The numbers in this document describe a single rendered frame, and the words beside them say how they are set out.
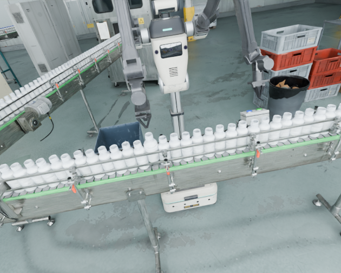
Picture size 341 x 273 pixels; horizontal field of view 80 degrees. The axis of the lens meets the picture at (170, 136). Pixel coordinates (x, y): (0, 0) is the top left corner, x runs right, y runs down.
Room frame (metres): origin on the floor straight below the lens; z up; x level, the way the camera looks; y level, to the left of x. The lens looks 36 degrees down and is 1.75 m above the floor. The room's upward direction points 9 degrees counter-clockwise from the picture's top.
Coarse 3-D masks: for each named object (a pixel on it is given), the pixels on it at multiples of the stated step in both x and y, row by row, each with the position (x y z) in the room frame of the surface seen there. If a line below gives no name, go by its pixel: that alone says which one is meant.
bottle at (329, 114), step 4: (328, 108) 0.86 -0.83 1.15; (332, 108) 0.85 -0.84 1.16; (328, 112) 0.85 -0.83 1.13; (332, 112) 0.84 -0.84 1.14; (328, 116) 0.84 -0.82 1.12; (332, 116) 0.83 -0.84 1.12; (324, 124) 0.84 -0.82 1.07; (328, 124) 0.83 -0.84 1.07; (324, 128) 0.84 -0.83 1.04; (328, 128) 0.83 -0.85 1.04; (324, 132) 0.83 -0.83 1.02; (328, 132) 0.84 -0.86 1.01
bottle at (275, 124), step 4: (276, 116) 0.85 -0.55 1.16; (280, 116) 0.84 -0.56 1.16; (272, 120) 0.85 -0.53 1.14; (276, 120) 0.82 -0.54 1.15; (280, 120) 0.83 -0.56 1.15; (272, 124) 0.83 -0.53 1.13; (276, 124) 0.82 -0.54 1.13; (280, 124) 0.82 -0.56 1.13; (272, 128) 0.82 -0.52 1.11; (276, 128) 0.81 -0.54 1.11; (272, 132) 0.82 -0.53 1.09; (276, 132) 0.81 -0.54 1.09; (268, 136) 0.83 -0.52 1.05; (272, 136) 0.81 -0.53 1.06; (276, 136) 0.81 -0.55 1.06; (272, 144) 0.81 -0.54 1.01
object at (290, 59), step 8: (312, 48) 2.70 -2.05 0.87; (272, 56) 2.73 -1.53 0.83; (280, 56) 2.63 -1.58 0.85; (288, 56) 2.66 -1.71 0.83; (296, 56) 2.68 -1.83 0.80; (304, 56) 2.70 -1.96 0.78; (312, 56) 2.72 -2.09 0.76; (280, 64) 2.64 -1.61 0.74; (288, 64) 2.66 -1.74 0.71; (296, 64) 2.67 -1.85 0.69
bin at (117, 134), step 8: (104, 128) 1.35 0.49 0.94; (112, 128) 1.35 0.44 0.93; (120, 128) 1.35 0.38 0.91; (128, 128) 1.36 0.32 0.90; (136, 128) 1.36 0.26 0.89; (104, 136) 1.34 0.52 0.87; (112, 136) 1.35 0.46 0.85; (120, 136) 1.35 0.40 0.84; (128, 136) 1.35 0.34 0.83; (136, 136) 1.36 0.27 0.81; (96, 144) 1.15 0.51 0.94; (104, 144) 1.30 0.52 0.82; (112, 144) 1.35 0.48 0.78; (120, 144) 1.35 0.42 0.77; (96, 152) 1.09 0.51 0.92
